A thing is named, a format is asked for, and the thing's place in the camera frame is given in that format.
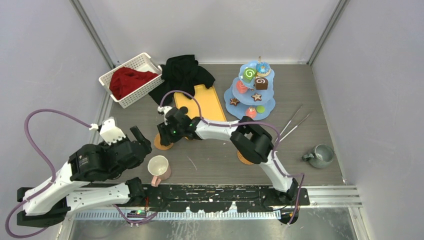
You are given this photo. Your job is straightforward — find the woven coaster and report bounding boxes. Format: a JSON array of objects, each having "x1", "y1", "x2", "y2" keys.
[
  {"x1": 236, "y1": 151, "x2": 254, "y2": 165},
  {"x1": 154, "y1": 133, "x2": 174, "y2": 151}
]

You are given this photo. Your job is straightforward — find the yellow tray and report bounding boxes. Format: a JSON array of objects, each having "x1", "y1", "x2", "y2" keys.
[{"x1": 173, "y1": 84, "x2": 227, "y2": 122}]

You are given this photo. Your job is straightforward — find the pink mug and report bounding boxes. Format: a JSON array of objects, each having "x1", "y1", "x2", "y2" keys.
[{"x1": 147, "y1": 155, "x2": 172, "y2": 187}]

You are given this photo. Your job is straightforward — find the brown star cookie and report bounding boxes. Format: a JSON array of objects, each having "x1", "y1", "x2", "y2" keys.
[
  {"x1": 251, "y1": 93, "x2": 262, "y2": 102},
  {"x1": 229, "y1": 97, "x2": 240, "y2": 107}
]

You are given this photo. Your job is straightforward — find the pink swirl roll cake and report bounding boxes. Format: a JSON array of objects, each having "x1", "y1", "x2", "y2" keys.
[{"x1": 235, "y1": 80, "x2": 249, "y2": 94}]

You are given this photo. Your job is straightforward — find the red round cake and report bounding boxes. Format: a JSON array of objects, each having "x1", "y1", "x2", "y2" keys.
[{"x1": 245, "y1": 106, "x2": 258, "y2": 119}]

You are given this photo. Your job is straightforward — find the blue three-tier cake stand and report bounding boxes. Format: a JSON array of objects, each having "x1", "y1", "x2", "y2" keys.
[{"x1": 224, "y1": 57, "x2": 276, "y2": 121}]

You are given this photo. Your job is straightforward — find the green round macaron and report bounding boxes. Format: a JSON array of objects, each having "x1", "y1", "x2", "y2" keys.
[{"x1": 256, "y1": 105, "x2": 266, "y2": 114}]

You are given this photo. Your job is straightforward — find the green roll cake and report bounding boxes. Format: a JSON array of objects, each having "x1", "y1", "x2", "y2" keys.
[{"x1": 242, "y1": 67, "x2": 257, "y2": 84}]

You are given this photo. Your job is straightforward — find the chocolate swirl roll cake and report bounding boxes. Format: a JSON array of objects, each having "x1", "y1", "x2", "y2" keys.
[{"x1": 254, "y1": 77, "x2": 269, "y2": 91}]

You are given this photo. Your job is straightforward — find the blue donut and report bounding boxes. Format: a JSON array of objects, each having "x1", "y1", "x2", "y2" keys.
[{"x1": 255, "y1": 61, "x2": 272, "y2": 77}]

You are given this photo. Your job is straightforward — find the metal tongs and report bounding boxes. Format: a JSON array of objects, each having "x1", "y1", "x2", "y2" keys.
[{"x1": 275, "y1": 104, "x2": 312, "y2": 143}]

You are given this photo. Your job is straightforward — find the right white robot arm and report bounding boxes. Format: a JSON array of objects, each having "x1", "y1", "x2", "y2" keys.
[{"x1": 157, "y1": 106, "x2": 299, "y2": 206}]

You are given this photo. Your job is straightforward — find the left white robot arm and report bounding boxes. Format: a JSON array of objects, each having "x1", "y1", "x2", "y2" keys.
[{"x1": 16, "y1": 126, "x2": 152, "y2": 228}]

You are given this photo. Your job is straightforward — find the black round cookie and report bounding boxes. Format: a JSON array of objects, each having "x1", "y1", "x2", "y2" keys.
[{"x1": 179, "y1": 106, "x2": 189, "y2": 115}]

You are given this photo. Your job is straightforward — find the black cloth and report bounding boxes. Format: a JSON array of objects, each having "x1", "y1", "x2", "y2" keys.
[{"x1": 149, "y1": 54, "x2": 216, "y2": 105}]

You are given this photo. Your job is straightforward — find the white plastic basket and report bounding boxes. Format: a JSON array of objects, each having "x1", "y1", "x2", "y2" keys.
[{"x1": 98, "y1": 52, "x2": 164, "y2": 109}]

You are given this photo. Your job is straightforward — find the red cloth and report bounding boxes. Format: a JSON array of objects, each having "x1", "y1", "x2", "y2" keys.
[{"x1": 109, "y1": 67, "x2": 159, "y2": 100}]

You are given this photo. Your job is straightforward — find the grey metal cup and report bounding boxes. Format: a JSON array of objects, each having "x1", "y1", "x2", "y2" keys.
[{"x1": 301, "y1": 144, "x2": 335, "y2": 169}]

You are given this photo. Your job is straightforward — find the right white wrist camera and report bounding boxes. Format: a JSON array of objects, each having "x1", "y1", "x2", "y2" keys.
[{"x1": 157, "y1": 105, "x2": 173, "y2": 116}]

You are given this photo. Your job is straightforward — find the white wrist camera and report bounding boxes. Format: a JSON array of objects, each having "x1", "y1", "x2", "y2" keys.
[
  {"x1": 89, "y1": 116, "x2": 127, "y2": 146},
  {"x1": 157, "y1": 105, "x2": 173, "y2": 116}
]

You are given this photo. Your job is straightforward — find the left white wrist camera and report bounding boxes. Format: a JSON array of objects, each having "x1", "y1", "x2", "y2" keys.
[{"x1": 89, "y1": 116, "x2": 127, "y2": 146}]

